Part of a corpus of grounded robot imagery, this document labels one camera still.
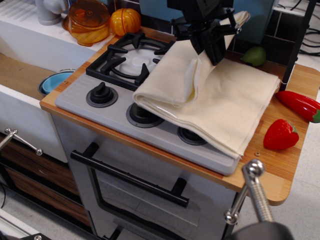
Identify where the grey toy oven door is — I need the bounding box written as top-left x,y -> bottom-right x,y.
68,140 -> 236,240

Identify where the black metal stand pole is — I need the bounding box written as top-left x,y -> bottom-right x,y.
279,0 -> 317,91

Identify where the red toy chili pepper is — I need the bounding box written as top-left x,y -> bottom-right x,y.
275,90 -> 320,123

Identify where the orange transparent plastic pot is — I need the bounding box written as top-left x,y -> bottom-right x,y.
62,0 -> 111,47

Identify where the green toy pear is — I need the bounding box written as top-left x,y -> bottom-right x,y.
240,46 -> 267,67

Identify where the silver clamp screw handle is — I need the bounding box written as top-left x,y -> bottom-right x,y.
224,159 -> 274,225

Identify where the white toy sink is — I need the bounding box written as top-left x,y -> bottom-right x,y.
0,0 -> 96,163

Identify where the wooden drawer front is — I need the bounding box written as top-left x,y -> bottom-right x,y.
0,139 -> 92,233

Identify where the red toy strawberry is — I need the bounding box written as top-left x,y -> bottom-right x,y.
263,119 -> 299,150

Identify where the black left stove knob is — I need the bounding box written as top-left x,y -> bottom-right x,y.
86,82 -> 118,108

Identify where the grey toy stove top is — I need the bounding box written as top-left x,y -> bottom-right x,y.
55,71 -> 239,175

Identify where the black middle stove knob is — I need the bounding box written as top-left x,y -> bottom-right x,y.
126,103 -> 164,128

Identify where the black stove knob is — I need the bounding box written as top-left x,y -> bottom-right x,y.
86,82 -> 118,108
177,127 -> 207,146
126,103 -> 164,128

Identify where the orange toy pumpkin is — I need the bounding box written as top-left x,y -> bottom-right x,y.
110,8 -> 142,37

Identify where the silver drawer handle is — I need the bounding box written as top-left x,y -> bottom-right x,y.
0,127 -> 44,156

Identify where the black right stove knob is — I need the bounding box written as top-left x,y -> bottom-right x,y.
177,127 -> 207,146

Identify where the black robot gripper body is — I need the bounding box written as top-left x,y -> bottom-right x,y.
167,0 -> 238,41

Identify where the cream cloth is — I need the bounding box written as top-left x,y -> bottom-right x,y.
132,10 -> 280,160

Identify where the black oven door handle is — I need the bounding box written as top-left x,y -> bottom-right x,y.
70,142 -> 189,208

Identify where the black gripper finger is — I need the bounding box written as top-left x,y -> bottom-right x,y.
203,26 -> 237,66
189,35 -> 205,55

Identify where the black burner grate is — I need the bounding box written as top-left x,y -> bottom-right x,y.
86,32 -> 175,91

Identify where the blue toy microwave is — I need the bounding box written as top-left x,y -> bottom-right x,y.
139,0 -> 279,45

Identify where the blue bowl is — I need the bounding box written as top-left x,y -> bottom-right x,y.
38,68 -> 75,96

